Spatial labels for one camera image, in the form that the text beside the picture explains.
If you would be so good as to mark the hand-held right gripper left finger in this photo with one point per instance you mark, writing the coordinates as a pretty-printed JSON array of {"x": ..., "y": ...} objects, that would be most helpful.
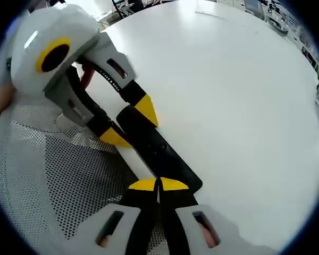
[{"x": 138, "y": 202}]

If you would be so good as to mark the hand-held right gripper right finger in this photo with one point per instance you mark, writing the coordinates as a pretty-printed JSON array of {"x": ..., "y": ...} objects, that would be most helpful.
[{"x": 175, "y": 202}]

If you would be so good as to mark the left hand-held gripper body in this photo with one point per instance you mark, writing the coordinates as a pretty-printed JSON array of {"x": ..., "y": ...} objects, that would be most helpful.
[{"x": 37, "y": 40}]

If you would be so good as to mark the black remote control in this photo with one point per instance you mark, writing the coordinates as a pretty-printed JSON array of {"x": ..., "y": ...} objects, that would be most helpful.
[{"x": 154, "y": 148}]

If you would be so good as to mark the person's left hand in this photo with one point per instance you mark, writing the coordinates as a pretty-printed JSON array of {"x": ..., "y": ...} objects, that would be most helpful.
[{"x": 87, "y": 75}]

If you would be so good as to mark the grey mesh chair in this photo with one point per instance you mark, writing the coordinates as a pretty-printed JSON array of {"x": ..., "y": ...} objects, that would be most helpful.
[{"x": 42, "y": 172}]

